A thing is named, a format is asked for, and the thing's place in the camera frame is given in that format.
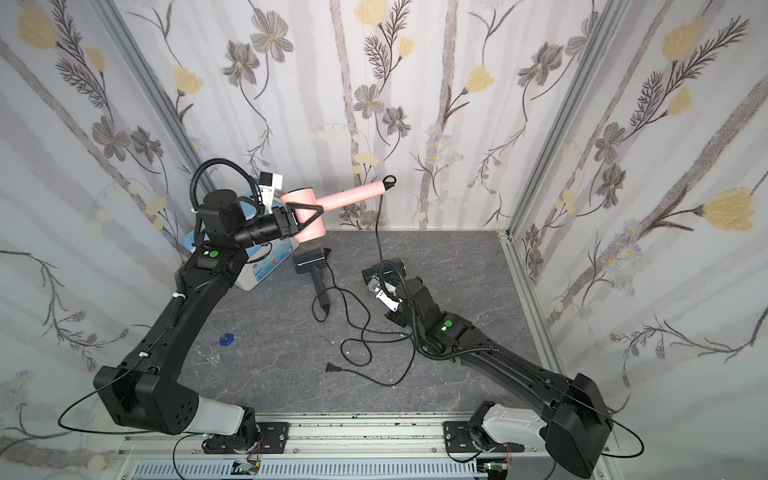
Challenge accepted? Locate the pink hair dryer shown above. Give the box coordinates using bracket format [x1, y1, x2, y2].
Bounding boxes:
[280, 175, 397, 243]

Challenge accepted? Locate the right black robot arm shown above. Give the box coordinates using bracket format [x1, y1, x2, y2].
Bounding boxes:
[362, 261, 614, 479]

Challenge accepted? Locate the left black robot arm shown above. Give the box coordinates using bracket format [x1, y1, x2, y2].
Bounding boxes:
[93, 158, 326, 453]

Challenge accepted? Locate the black hair dryer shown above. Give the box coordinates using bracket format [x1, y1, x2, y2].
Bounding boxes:
[292, 247, 417, 388]

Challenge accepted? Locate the dark green hair dryer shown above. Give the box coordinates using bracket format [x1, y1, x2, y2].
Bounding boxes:
[361, 258, 406, 299]

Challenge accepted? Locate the blue lidded storage box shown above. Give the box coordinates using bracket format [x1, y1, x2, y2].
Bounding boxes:
[182, 203, 301, 292]

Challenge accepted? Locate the small blue object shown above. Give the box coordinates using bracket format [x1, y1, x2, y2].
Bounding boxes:
[219, 333, 234, 346]

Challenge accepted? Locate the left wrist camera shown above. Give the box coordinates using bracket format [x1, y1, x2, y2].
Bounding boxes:
[258, 171, 284, 210]

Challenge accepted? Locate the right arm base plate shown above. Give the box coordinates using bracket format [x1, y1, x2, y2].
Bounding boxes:
[442, 421, 525, 455]

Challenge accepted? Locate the aluminium mounting rail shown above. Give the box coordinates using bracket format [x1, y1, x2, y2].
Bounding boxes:
[106, 409, 572, 479]

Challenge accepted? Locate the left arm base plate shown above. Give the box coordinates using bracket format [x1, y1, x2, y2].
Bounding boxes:
[202, 422, 290, 455]

